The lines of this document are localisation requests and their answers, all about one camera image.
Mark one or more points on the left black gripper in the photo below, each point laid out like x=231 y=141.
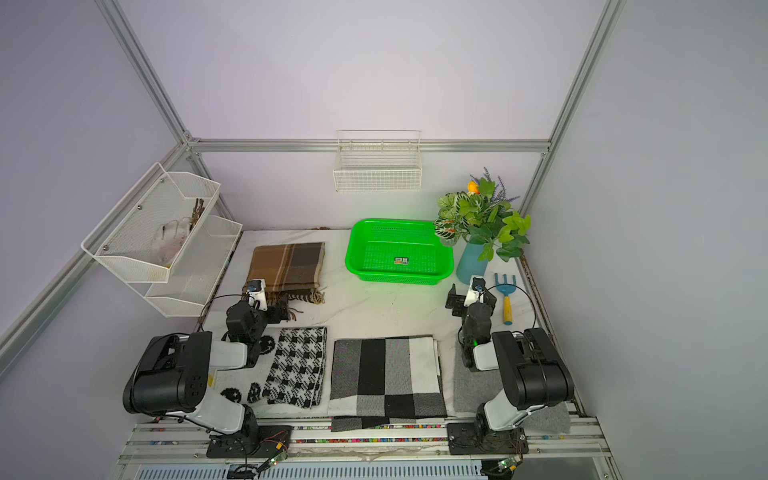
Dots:
x=275 y=316

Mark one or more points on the white mesh upper shelf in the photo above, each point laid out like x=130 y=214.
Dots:
x=121 y=242

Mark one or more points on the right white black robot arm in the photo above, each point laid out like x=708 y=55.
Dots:
x=533 y=375

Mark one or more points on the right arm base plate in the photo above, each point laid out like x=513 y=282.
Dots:
x=466 y=439

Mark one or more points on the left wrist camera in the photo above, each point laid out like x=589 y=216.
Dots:
x=256 y=293

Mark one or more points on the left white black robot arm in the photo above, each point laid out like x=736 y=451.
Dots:
x=171 y=377

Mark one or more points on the houndstooth smiley knit scarf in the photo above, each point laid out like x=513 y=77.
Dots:
x=290 y=370

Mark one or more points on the blue yellow garden fork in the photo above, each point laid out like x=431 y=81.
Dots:
x=506 y=287

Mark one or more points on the grey fleece scarf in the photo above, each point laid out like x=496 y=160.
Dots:
x=472 y=389

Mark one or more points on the blue vase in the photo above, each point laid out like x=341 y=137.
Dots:
x=471 y=264

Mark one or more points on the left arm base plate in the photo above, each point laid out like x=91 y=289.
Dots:
x=267 y=443

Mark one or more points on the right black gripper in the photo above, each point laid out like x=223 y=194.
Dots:
x=458 y=300

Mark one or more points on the artificial green plant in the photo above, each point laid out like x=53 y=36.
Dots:
x=483 y=216

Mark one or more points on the black white checked scarf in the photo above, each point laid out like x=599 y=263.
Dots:
x=380 y=381

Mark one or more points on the green plastic basket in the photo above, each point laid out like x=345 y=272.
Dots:
x=398 y=251

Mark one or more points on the brown plaid fringed scarf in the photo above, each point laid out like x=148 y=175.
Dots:
x=291 y=272

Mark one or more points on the white wire wall basket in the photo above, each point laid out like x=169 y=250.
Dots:
x=378 y=161

